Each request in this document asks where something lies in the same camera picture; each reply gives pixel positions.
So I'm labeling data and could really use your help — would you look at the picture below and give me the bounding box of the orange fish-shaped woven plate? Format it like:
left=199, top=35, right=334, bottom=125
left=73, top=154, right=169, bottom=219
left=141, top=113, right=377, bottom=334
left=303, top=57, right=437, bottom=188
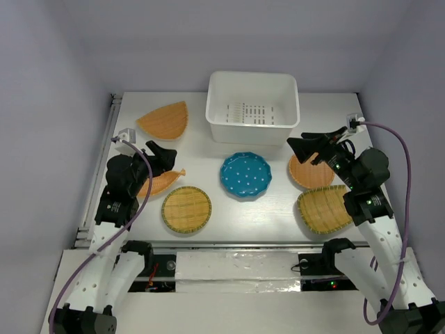
left=138, top=168, right=186, bottom=198

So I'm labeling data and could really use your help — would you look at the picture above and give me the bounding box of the yellow fan-shaped bamboo plate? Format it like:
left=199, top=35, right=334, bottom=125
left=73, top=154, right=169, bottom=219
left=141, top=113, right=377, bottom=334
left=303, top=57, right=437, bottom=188
left=296, top=185, right=353, bottom=234

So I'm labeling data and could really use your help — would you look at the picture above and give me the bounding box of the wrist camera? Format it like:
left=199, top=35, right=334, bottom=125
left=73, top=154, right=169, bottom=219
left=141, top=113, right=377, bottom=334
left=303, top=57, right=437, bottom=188
left=117, top=128, right=136, bottom=144
left=346, top=113, right=366, bottom=135

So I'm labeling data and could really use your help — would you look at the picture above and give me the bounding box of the round green-rimmed bamboo plate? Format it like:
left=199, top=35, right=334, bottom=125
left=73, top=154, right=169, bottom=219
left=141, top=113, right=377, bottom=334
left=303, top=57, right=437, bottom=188
left=161, top=186, right=212, bottom=234

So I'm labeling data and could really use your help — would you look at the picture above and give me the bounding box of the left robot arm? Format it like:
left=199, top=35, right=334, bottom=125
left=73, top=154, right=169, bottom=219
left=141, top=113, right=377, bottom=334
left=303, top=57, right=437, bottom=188
left=48, top=137, right=177, bottom=333

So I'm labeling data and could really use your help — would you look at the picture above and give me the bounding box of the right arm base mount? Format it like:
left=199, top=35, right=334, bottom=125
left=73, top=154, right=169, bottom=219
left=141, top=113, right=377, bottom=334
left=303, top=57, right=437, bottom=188
left=291, top=238, right=357, bottom=292

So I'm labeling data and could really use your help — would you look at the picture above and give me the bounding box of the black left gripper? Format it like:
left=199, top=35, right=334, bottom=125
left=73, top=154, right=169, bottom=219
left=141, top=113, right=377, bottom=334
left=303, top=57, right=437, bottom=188
left=124, top=141, right=175, bottom=196

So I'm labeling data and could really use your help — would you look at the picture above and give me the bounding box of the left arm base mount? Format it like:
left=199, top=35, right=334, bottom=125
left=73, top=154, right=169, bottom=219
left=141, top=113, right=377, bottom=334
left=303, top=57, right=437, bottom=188
left=122, top=241, right=177, bottom=293

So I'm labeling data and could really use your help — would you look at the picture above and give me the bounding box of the round orange woven plate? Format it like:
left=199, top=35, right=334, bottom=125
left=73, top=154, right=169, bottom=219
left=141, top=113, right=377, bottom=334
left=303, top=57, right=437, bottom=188
left=288, top=154, right=334, bottom=189

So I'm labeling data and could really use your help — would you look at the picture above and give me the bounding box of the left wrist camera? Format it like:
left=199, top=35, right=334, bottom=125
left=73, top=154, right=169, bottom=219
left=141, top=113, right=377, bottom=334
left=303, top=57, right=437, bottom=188
left=117, top=128, right=136, bottom=144

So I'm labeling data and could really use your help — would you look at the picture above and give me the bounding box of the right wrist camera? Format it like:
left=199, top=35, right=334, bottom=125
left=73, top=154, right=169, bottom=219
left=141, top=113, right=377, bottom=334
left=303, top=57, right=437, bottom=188
left=346, top=113, right=366, bottom=135

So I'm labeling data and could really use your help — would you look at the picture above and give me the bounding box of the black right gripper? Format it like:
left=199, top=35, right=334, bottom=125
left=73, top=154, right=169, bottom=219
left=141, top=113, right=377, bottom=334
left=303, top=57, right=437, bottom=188
left=288, top=125, right=361, bottom=190

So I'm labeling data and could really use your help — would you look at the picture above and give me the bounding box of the aluminium side rail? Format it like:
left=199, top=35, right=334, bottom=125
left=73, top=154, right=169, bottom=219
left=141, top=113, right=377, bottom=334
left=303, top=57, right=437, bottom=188
left=72, top=93, right=122, bottom=249

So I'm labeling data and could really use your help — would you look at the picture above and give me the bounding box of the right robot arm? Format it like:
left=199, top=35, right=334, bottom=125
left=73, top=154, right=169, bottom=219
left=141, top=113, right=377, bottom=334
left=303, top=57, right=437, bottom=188
left=287, top=127, right=444, bottom=333

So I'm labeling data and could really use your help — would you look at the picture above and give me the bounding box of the orange fan-shaped woven plate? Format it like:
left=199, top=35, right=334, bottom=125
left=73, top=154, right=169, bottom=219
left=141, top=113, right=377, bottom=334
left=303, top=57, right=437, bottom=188
left=136, top=101, right=188, bottom=141

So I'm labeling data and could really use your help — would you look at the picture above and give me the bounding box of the white plastic bin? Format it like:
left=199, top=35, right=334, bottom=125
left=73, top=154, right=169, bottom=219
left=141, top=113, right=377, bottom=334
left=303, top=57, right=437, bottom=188
left=205, top=71, right=300, bottom=146

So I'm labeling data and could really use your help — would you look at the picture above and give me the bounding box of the blue polka dot ceramic plate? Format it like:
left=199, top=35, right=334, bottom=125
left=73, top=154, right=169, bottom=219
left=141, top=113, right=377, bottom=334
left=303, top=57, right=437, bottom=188
left=220, top=152, right=273, bottom=199

